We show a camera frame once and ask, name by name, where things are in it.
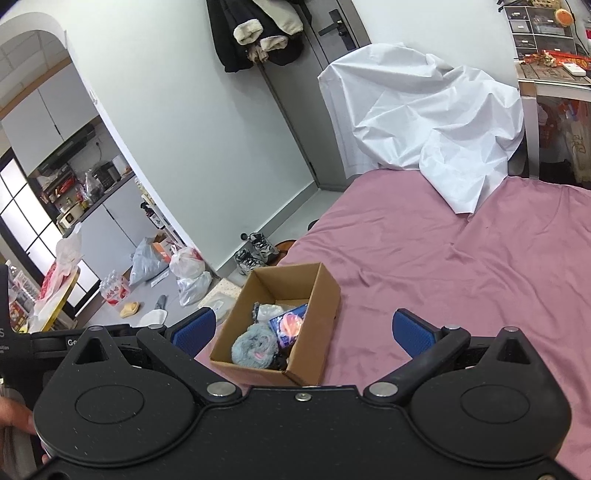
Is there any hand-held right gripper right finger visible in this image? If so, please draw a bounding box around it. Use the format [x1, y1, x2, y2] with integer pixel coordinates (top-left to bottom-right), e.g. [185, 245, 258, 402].
[365, 309, 544, 407]

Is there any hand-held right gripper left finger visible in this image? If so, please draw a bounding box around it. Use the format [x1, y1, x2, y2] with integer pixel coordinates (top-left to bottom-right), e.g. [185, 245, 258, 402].
[60, 307, 243, 406]

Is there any grey-blue fluffy plush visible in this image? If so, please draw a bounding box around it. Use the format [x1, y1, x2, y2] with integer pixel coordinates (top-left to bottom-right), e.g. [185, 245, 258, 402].
[231, 322, 276, 368]

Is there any white stuffing plastic bag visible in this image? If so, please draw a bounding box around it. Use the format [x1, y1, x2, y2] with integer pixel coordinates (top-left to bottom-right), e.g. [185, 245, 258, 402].
[255, 302, 296, 324]

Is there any blue planet print packet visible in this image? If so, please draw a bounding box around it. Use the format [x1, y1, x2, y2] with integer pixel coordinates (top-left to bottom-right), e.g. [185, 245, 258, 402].
[268, 305, 309, 349]

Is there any cardboard box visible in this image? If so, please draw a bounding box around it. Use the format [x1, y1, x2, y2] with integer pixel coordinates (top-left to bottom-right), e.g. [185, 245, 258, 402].
[210, 262, 341, 387]

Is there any person's left hand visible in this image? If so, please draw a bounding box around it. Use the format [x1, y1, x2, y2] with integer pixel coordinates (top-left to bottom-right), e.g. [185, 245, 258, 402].
[0, 397, 51, 468]

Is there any white slipper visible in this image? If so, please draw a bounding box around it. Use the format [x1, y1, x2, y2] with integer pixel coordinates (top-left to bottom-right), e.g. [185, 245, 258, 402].
[139, 308, 168, 329]

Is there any round yellow-edged table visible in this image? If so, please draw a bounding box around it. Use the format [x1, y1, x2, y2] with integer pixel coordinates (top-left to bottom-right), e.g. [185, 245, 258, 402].
[28, 265, 82, 334]

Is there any white and red plastic bag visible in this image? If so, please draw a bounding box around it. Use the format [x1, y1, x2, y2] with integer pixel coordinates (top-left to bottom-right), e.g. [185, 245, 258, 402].
[169, 247, 206, 280]

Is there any pink bed sheet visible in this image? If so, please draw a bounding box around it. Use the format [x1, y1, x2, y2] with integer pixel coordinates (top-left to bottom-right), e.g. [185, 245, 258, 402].
[194, 166, 591, 480]

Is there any grey-blue plastic bag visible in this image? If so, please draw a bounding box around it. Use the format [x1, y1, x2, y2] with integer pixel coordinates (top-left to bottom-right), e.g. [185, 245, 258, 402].
[129, 237, 170, 287]

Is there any grey sneaker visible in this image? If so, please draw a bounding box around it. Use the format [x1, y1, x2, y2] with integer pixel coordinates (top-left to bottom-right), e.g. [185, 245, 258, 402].
[234, 249, 264, 277]
[247, 232, 280, 264]

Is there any pack of water bottles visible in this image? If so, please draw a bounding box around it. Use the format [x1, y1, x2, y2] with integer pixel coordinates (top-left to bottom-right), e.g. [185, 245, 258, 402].
[99, 271, 133, 306]

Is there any white plastic bag on table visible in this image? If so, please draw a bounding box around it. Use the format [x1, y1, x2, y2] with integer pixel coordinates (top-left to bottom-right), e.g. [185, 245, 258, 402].
[39, 224, 84, 303]

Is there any white rice cooker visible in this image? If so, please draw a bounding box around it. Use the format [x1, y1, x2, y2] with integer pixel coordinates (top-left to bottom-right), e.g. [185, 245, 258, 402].
[57, 205, 86, 232]

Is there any kitchen range hood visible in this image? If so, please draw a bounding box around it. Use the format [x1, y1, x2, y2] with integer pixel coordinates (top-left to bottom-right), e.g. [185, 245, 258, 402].
[36, 128, 98, 175]

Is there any white crumpled cover sheet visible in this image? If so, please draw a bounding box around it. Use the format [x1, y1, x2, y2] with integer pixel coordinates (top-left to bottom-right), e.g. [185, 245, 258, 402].
[318, 42, 525, 215]

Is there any grey desk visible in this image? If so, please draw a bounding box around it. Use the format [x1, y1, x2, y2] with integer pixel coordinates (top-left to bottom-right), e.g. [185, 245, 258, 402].
[515, 60, 591, 181]

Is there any grey door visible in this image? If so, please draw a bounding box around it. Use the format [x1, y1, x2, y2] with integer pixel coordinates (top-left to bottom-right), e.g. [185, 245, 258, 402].
[261, 0, 372, 191]

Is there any black hanging coat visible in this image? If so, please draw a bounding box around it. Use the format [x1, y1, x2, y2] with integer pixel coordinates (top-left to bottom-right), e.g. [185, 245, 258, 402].
[206, 0, 305, 73]

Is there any drawer organizer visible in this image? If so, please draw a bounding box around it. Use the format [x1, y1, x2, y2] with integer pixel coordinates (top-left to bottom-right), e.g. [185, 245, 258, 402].
[502, 4, 578, 61]

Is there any black door handle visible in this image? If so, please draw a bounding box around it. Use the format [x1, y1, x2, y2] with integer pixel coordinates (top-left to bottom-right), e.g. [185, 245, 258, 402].
[318, 9, 359, 51]

